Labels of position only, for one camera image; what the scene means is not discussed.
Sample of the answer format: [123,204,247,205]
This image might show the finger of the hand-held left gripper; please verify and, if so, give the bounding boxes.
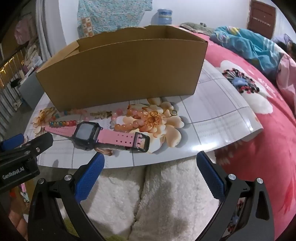
[0,134,28,152]
[0,133,54,163]

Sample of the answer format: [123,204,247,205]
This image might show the metal railing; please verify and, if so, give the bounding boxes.
[0,46,26,121]

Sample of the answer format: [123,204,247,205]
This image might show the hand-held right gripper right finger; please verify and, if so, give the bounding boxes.
[196,151,275,241]

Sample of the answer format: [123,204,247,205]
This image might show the pink orange bead bracelet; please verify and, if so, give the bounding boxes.
[110,108,153,131]

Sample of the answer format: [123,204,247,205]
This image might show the white curtain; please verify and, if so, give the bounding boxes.
[35,0,68,61]

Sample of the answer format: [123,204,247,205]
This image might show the gold butterfly charm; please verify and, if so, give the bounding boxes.
[90,111,112,119]

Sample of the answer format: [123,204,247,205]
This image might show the pink floral blanket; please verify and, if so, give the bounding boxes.
[192,32,296,219]

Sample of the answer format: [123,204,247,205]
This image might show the black smart watch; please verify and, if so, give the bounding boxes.
[44,122,151,153]

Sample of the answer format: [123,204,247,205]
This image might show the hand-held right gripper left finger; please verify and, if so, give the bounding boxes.
[27,152,105,241]

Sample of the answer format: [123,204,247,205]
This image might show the brown door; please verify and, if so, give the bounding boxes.
[246,0,277,40]

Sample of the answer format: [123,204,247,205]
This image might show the grey box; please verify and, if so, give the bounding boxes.
[18,74,45,110]

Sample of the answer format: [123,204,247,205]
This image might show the turquoise patterned hanging cloth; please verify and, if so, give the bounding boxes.
[77,0,153,39]

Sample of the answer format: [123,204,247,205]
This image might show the brown cardboard box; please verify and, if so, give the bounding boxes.
[35,25,208,112]

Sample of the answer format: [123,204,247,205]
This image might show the multicolour bead bracelet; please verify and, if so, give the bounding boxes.
[48,109,90,128]

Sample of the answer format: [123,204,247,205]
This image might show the pink hanging clothes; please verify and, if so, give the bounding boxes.
[14,19,31,45]

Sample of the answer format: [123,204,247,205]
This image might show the blue water bottle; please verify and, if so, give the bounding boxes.
[157,9,173,25]

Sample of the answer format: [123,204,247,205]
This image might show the olive grey cushion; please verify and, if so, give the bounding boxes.
[180,22,215,36]

